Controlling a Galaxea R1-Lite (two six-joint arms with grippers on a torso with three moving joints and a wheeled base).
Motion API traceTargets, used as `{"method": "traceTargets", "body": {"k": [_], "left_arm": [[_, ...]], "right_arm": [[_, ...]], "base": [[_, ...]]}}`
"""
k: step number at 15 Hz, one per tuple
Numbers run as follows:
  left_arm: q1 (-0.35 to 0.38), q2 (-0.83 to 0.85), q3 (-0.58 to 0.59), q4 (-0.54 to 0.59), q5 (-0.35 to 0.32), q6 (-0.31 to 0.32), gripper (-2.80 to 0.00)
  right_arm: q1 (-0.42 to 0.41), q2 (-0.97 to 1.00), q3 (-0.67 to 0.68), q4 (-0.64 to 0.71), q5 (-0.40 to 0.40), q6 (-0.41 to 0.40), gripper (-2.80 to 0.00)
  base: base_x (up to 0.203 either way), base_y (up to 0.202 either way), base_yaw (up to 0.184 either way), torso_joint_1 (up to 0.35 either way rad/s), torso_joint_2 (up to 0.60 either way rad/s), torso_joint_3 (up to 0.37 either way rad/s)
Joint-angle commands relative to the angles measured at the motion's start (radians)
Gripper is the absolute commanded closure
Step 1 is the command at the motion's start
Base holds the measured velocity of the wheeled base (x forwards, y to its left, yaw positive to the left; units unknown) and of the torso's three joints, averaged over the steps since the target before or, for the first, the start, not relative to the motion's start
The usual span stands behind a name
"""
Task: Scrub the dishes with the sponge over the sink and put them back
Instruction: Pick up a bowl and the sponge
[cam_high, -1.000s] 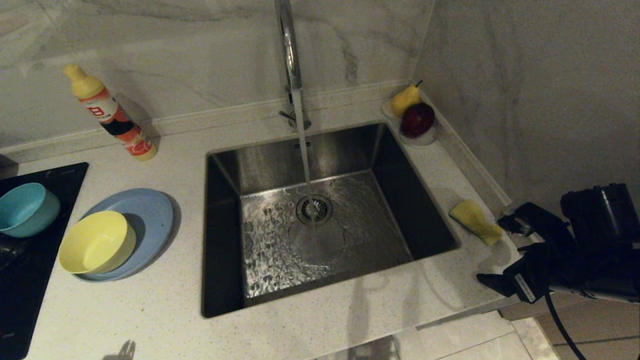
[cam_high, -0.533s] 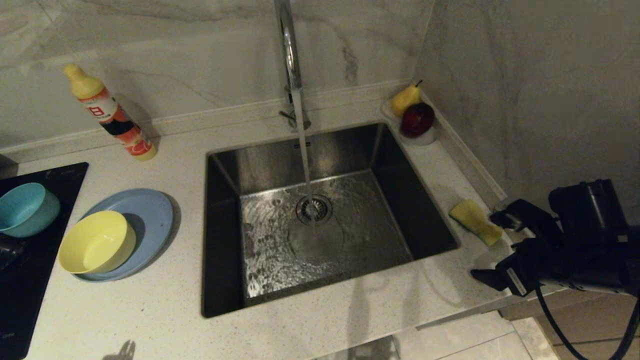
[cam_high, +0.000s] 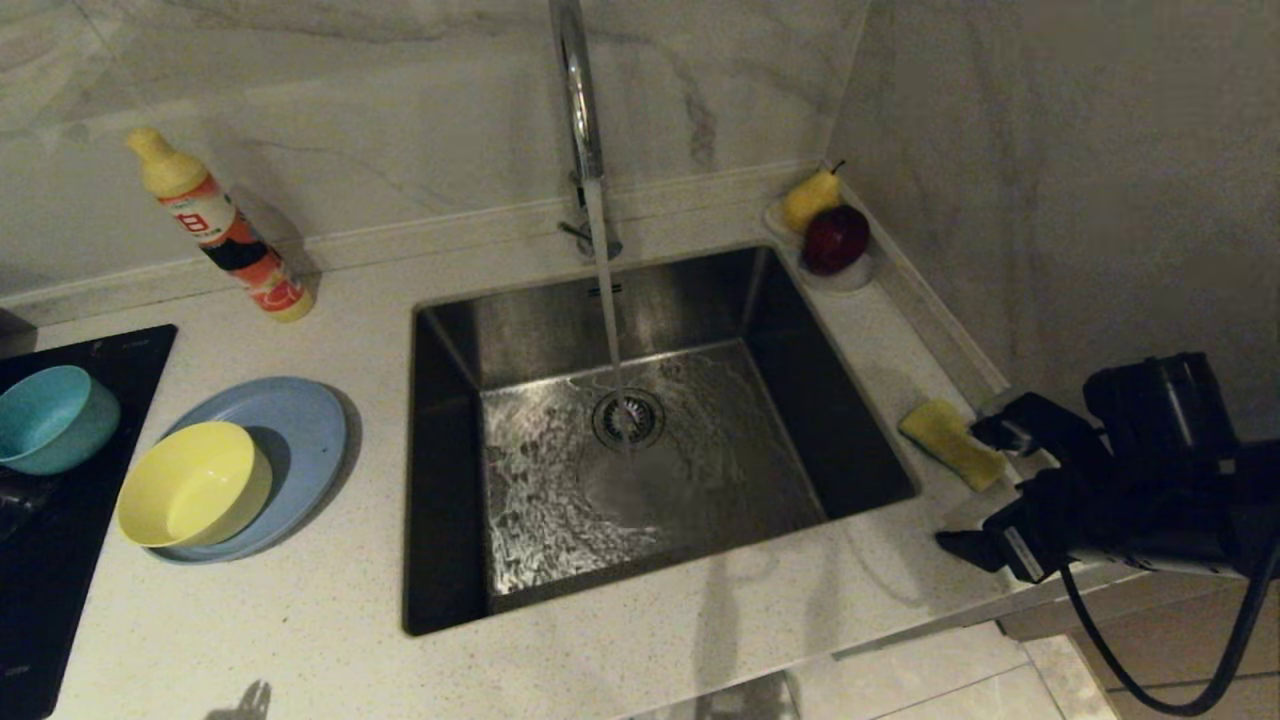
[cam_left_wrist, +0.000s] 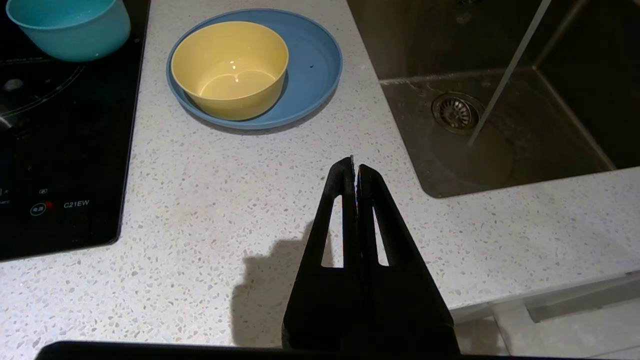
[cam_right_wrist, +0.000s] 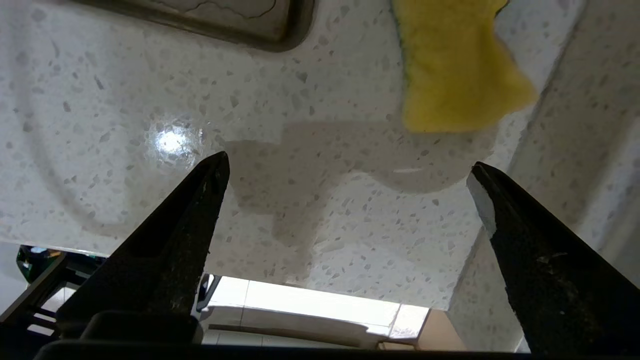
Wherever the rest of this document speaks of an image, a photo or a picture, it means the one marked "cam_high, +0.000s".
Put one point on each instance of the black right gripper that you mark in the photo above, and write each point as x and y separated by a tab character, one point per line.
1150	480

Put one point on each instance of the yellow sponge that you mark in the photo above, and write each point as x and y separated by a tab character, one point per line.
945	435

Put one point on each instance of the chrome faucet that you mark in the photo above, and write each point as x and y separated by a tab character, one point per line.
578	100

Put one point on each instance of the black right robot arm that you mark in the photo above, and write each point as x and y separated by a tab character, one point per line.
1260	510

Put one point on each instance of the stainless steel sink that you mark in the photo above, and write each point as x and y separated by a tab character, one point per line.
760	520

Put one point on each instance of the metal sink drain strainer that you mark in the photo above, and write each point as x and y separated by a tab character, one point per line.
640	425

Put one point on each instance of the small white dish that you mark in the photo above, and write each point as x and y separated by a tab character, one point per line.
850	281

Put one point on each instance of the red apple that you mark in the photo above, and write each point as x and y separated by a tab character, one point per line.
833	240

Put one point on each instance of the yellow pear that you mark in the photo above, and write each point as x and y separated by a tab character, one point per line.
805	205

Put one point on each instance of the running water stream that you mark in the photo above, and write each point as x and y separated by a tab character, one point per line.
605	290

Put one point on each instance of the blue plate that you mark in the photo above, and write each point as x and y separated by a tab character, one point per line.
300	430

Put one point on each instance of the yellow bowl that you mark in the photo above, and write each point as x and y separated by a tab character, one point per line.
190	485

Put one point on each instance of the teal bowl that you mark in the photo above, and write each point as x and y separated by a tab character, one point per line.
50	420

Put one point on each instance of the black induction cooktop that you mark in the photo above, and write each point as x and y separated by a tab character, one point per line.
50	600

